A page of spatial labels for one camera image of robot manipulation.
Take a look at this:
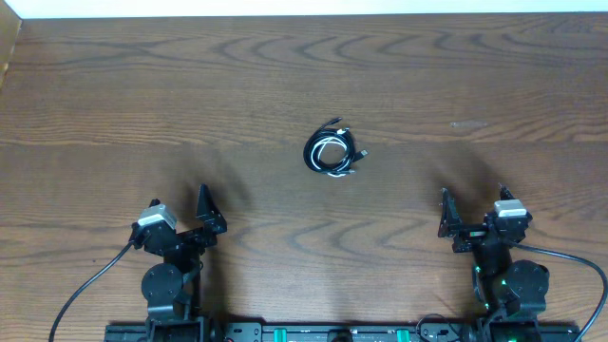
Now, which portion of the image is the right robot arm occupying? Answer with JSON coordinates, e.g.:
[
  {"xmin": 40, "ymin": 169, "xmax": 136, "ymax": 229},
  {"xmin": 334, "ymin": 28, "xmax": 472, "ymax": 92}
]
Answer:
[{"xmin": 438, "ymin": 185, "xmax": 549, "ymax": 341}]

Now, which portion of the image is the black usb cable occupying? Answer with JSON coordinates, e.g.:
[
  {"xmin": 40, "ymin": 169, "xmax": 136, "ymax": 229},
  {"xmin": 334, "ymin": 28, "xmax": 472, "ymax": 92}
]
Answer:
[{"xmin": 302, "ymin": 117, "xmax": 370, "ymax": 176}]

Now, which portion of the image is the white usb cable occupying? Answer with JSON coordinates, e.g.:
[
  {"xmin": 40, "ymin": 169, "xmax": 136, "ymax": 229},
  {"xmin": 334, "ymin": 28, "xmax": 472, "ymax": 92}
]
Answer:
[{"xmin": 310, "ymin": 126, "xmax": 352, "ymax": 179}]

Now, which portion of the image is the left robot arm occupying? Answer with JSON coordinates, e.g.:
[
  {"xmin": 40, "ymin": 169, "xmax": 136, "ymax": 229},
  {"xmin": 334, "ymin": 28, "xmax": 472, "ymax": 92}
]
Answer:
[{"xmin": 129, "ymin": 184, "xmax": 227, "ymax": 341}]

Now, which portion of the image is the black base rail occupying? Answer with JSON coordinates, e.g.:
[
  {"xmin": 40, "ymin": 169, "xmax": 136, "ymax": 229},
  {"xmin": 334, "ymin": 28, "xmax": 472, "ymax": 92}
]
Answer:
[{"xmin": 104, "ymin": 321, "xmax": 581, "ymax": 342}]

